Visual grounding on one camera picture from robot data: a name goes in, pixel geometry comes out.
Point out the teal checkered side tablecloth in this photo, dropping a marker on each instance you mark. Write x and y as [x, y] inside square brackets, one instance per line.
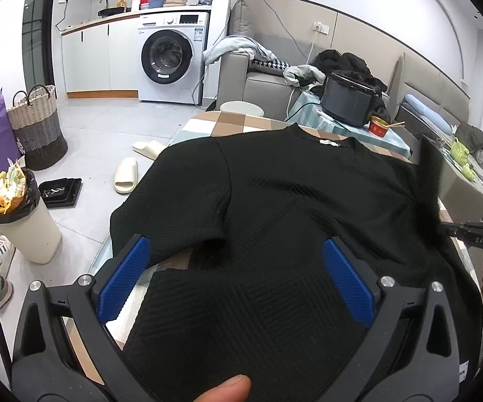
[306, 111]

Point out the white kitchen cabinet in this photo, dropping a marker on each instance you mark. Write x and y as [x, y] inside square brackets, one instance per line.
[102, 60]

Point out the white washing machine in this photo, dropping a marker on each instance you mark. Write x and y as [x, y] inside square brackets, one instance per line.
[171, 46]

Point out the grey side table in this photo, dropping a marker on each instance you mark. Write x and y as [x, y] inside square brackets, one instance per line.
[462, 198]

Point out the white trash bin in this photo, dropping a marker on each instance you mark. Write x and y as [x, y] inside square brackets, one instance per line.
[24, 218]

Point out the woven laundry basket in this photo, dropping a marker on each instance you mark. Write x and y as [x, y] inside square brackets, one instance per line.
[35, 122]

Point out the white slipper near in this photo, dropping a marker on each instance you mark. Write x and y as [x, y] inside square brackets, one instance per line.
[126, 176]

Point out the green plush toy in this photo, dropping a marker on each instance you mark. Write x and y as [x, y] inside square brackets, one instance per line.
[460, 154]

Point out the white slipper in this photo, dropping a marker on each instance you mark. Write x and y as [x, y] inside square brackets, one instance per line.
[149, 149]
[126, 176]

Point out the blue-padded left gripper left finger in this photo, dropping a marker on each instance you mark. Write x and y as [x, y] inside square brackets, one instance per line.
[63, 350]

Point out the grey sofa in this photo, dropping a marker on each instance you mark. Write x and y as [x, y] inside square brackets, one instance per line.
[240, 79]

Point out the black tray on floor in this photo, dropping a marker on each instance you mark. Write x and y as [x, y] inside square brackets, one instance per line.
[60, 193]

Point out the person's left hand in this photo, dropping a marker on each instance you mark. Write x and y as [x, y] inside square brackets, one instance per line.
[235, 389]

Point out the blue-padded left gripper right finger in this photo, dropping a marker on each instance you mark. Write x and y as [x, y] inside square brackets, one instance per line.
[410, 351]

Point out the black clothes pile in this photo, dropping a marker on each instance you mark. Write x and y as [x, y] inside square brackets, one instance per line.
[331, 61]

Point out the white round stool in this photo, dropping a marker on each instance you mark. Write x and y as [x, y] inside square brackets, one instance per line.
[241, 107]

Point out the red food bowl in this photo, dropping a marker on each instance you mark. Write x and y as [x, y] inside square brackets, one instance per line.
[380, 128]

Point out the black knit sweater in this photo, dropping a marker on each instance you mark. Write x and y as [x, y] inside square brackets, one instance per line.
[254, 211]

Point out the white slipper far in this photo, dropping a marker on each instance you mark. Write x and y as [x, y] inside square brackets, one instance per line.
[149, 149]

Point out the light grey blanket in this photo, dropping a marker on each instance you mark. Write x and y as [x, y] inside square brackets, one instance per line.
[237, 43]

